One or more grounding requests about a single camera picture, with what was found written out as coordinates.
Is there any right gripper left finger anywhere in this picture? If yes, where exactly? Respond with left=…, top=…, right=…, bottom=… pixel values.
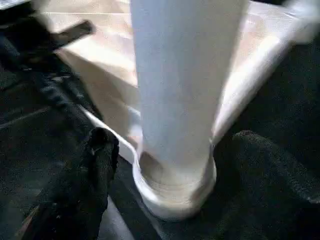
left=23, top=126, right=120, bottom=240

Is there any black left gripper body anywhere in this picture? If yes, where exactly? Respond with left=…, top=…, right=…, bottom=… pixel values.
left=0, top=0, right=57, bottom=73

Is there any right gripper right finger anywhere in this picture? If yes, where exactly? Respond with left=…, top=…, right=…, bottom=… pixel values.
left=212, top=129, right=320, bottom=240

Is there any black table mat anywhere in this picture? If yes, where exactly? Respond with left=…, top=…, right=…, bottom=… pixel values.
left=0, top=37, right=320, bottom=240

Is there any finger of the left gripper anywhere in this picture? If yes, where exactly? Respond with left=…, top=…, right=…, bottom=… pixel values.
left=23, top=63, right=103, bottom=122
left=51, top=20, right=96, bottom=46

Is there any white plastic table top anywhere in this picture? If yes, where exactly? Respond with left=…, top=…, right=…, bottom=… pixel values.
left=37, top=0, right=320, bottom=223

